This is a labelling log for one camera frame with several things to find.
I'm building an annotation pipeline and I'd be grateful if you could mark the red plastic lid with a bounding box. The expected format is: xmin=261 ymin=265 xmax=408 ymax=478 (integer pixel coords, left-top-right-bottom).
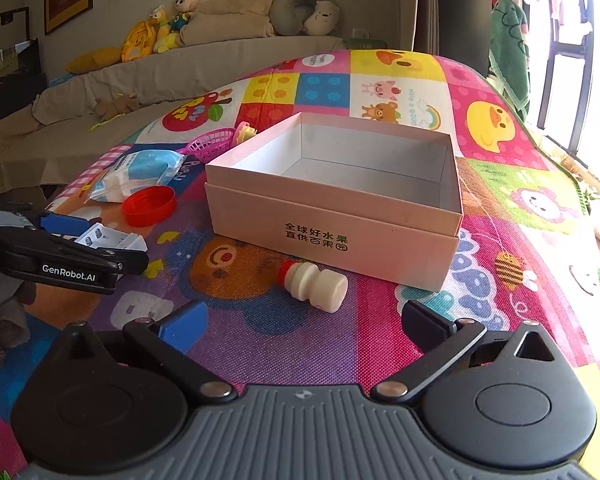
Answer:
xmin=122 ymin=185 xmax=178 ymax=228

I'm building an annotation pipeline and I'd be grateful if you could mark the blue wet wipes pack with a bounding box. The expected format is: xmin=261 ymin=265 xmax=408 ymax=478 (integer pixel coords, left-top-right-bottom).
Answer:
xmin=88 ymin=150 xmax=186 ymax=203

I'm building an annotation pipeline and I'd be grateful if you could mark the white yogurt bottle red cap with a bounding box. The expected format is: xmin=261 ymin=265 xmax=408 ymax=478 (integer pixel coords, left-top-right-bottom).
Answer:
xmin=277 ymin=259 xmax=349 ymax=313

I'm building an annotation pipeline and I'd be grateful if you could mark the pink plastic toy basket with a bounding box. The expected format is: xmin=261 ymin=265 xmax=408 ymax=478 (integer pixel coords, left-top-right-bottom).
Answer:
xmin=178 ymin=127 xmax=235 ymax=162

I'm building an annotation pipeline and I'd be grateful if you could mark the pink round toy cake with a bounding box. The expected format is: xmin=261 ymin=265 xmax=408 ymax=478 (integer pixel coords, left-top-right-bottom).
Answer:
xmin=233 ymin=122 xmax=258 ymax=145

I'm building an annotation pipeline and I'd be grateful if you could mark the white plastic clip piece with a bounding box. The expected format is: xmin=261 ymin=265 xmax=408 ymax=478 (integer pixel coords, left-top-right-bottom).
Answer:
xmin=74 ymin=223 xmax=148 ymax=252

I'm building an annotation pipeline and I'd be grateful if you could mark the beige sofa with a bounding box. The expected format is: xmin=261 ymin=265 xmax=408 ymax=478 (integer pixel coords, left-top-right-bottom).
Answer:
xmin=0 ymin=36 xmax=344 ymax=193

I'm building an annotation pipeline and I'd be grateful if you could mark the pink cardboard box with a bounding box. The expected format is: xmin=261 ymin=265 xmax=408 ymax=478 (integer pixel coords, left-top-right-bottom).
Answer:
xmin=206 ymin=113 xmax=463 ymax=292

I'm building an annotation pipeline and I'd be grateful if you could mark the yellow plush toy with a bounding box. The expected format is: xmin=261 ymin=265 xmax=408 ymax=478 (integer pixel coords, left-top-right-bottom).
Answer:
xmin=66 ymin=6 xmax=171 ymax=75

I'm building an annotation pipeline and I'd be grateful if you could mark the cartoon boy doll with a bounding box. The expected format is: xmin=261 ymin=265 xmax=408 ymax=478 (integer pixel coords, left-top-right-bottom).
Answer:
xmin=169 ymin=0 xmax=199 ymax=34

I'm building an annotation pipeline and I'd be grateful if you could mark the green dinosaur towel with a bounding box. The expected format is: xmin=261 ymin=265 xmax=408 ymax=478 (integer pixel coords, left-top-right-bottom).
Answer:
xmin=489 ymin=0 xmax=530 ymax=120

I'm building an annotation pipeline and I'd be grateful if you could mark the beige folded pillow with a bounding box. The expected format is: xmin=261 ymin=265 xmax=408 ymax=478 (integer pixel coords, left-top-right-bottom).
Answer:
xmin=178 ymin=0 xmax=275 ymax=47

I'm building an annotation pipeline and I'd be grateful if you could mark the grey neck pillow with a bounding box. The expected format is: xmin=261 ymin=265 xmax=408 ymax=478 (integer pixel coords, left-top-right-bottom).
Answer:
xmin=270 ymin=0 xmax=338 ymax=36

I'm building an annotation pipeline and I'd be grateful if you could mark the white bear plush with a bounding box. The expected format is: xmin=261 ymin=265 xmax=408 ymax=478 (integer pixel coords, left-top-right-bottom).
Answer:
xmin=302 ymin=0 xmax=340 ymax=36

